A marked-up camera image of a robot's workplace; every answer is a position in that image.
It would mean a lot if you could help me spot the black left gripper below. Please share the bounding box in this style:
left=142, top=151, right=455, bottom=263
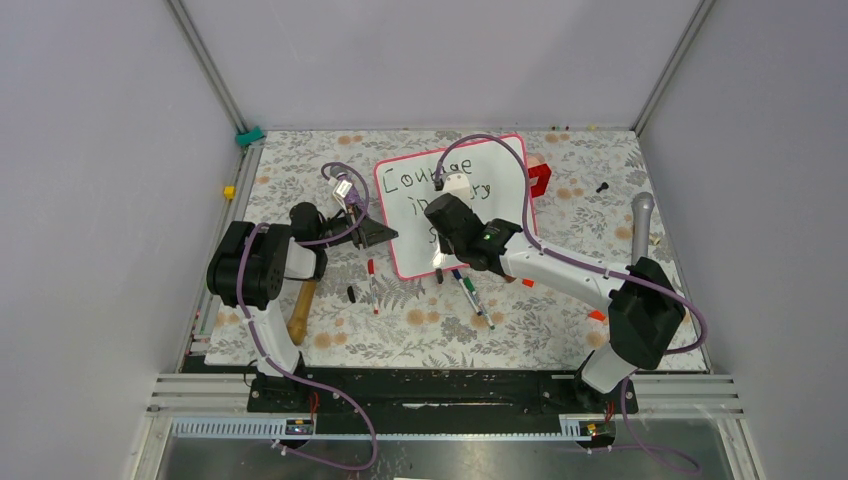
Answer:
left=313, top=201, right=397, bottom=249

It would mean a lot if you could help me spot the pink framed whiteboard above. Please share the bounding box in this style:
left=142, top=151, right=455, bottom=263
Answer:
left=374, top=140, right=524, bottom=280

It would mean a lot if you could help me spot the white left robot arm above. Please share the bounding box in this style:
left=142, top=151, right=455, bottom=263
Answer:
left=206, top=202, right=399, bottom=411

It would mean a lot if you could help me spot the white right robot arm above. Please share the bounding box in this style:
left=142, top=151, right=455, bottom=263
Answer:
left=424, top=193, right=686, bottom=412

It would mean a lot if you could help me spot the floral table mat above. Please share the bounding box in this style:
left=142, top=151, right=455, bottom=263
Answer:
left=245, top=131, right=651, bottom=370

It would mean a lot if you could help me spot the red capped marker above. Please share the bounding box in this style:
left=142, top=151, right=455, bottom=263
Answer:
left=367, top=258, right=380, bottom=315

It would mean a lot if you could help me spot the blue capped marker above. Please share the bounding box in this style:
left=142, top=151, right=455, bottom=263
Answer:
left=451, top=269, right=482, bottom=316

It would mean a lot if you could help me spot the green capped marker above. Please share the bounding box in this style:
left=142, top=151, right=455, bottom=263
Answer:
left=463, top=276, right=495, bottom=330

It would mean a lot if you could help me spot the red lego brick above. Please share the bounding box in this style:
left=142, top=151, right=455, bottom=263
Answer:
left=526, top=154, right=552, bottom=198

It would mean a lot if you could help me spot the red triangular block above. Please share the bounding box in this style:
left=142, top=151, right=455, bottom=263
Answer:
left=588, top=310, right=607, bottom=323

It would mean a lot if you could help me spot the teal clamp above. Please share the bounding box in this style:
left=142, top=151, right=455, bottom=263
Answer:
left=235, top=127, right=265, bottom=148

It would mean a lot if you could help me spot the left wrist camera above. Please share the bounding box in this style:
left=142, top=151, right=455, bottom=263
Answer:
left=332, top=179, right=362, bottom=209

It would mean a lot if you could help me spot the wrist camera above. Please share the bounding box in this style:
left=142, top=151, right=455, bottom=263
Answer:
left=441, top=173, right=472, bottom=199
left=332, top=179, right=362, bottom=209

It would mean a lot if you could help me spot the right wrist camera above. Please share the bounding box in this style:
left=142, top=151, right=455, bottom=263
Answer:
left=441, top=173, right=472, bottom=199

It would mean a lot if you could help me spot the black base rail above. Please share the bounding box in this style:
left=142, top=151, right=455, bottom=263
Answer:
left=247, top=365, right=639, bottom=435

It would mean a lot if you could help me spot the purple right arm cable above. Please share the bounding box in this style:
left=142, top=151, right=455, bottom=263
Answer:
left=433, top=134, right=709, bottom=477

